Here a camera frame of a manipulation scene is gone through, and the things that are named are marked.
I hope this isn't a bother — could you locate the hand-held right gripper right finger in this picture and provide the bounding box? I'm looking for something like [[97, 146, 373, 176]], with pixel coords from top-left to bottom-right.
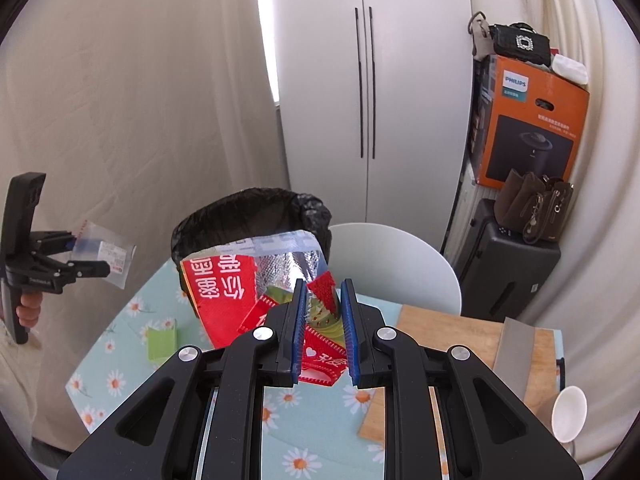
[[341, 278, 585, 480]]

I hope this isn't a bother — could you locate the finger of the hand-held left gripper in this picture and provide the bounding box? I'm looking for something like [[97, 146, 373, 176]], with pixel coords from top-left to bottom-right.
[[32, 230, 76, 253], [37, 255, 111, 281]]

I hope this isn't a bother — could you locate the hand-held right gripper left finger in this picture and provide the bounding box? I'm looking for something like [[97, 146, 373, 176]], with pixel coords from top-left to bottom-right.
[[56, 278, 308, 480]]

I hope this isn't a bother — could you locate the clear plastic bag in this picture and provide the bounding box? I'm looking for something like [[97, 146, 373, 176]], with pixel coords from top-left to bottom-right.
[[70, 220, 137, 290]]

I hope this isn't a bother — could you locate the red snack packet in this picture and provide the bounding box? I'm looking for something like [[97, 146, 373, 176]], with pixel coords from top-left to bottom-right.
[[180, 230, 351, 387]]

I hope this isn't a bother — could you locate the waste bin with black bag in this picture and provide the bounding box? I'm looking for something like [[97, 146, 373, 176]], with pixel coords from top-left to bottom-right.
[[171, 187, 333, 311]]

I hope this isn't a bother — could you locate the person's left hand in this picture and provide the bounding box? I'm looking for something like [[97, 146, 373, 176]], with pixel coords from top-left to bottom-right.
[[15, 292, 43, 331]]

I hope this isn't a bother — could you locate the wooden cutting board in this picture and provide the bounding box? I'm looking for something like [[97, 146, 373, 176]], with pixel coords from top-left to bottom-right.
[[357, 305, 558, 443]]

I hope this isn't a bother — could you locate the white chair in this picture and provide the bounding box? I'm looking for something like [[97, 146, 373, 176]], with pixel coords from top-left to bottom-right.
[[327, 223, 462, 317]]

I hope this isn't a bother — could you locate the green plastic wrapper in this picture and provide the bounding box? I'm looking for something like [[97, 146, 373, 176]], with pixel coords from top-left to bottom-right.
[[146, 319, 177, 365]]

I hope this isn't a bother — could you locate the blue floral tablecloth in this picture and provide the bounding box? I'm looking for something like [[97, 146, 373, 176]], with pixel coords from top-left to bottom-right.
[[65, 260, 568, 480]]

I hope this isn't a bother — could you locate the black suitcase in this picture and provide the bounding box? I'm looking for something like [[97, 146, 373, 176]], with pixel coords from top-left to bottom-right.
[[457, 199, 562, 323]]

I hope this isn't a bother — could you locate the beige curtain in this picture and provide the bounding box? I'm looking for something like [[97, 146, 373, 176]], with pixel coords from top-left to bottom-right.
[[0, 0, 288, 461]]

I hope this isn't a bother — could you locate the brown leather bag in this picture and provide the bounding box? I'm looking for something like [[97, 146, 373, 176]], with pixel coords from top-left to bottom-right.
[[494, 170, 575, 246]]

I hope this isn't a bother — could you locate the beige mug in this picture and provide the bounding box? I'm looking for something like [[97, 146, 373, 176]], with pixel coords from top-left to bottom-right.
[[551, 386, 588, 443]]

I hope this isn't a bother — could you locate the white wardrobe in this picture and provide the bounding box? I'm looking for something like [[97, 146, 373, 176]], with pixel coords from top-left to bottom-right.
[[270, 0, 473, 256]]

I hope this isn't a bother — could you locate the white curtain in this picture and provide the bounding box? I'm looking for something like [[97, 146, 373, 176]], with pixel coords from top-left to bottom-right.
[[520, 0, 640, 466]]

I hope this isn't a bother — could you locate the orange cardboard box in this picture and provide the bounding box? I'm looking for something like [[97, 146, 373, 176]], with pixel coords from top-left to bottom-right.
[[467, 55, 591, 191]]

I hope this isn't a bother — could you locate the black handbag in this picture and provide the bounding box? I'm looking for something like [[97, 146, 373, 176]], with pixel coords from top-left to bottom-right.
[[487, 22, 551, 66]]

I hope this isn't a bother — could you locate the white pouch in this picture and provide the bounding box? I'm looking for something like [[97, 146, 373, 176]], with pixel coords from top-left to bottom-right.
[[551, 53, 589, 86]]

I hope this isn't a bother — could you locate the steel cleaver with black handle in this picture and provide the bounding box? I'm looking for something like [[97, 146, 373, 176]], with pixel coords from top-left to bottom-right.
[[492, 317, 537, 403]]

